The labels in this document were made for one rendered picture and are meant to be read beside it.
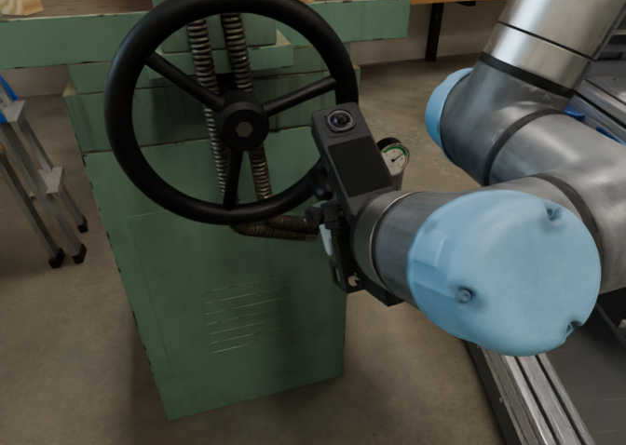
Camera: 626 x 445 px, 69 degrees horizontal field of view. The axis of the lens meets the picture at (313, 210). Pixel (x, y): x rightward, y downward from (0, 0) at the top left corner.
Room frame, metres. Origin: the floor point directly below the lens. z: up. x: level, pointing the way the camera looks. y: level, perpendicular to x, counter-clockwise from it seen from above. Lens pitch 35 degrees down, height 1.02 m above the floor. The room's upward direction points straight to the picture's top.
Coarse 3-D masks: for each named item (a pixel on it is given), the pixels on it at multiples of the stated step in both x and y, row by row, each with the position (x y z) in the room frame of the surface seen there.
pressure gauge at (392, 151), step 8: (384, 144) 0.67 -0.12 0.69; (392, 144) 0.67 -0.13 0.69; (400, 144) 0.67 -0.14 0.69; (384, 152) 0.67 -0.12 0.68; (392, 152) 0.67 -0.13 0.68; (400, 152) 0.67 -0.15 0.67; (408, 152) 0.68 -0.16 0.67; (400, 160) 0.68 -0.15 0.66; (408, 160) 0.68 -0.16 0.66; (392, 168) 0.67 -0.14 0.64; (400, 168) 0.68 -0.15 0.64; (392, 176) 0.67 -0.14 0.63
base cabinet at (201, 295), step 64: (128, 192) 0.61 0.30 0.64; (192, 192) 0.64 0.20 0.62; (128, 256) 0.60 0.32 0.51; (192, 256) 0.63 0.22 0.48; (256, 256) 0.66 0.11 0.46; (320, 256) 0.70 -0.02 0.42; (192, 320) 0.62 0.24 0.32; (256, 320) 0.66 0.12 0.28; (320, 320) 0.70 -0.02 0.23; (192, 384) 0.62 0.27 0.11; (256, 384) 0.66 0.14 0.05
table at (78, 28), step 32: (64, 0) 0.71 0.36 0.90; (96, 0) 0.71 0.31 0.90; (128, 0) 0.71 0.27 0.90; (320, 0) 0.71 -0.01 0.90; (352, 0) 0.72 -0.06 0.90; (384, 0) 0.73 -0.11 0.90; (0, 32) 0.58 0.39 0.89; (32, 32) 0.59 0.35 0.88; (64, 32) 0.60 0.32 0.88; (96, 32) 0.61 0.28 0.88; (128, 32) 0.62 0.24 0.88; (288, 32) 0.69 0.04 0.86; (352, 32) 0.71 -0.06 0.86; (384, 32) 0.73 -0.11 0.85; (0, 64) 0.58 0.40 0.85; (32, 64) 0.59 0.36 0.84; (64, 64) 0.60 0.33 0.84; (192, 64) 0.55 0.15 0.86; (224, 64) 0.57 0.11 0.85; (256, 64) 0.58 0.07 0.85; (288, 64) 0.59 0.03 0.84
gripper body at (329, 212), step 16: (320, 208) 0.35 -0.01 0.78; (336, 208) 0.33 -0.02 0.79; (336, 224) 0.33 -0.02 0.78; (352, 224) 0.28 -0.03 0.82; (336, 240) 0.31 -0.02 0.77; (352, 240) 0.27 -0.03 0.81; (336, 256) 0.31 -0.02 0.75; (352, 256) 0.31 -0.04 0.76; (352, 272) 0.30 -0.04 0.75; (352, 288) 0.29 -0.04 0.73; (368, 288) 0.29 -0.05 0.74
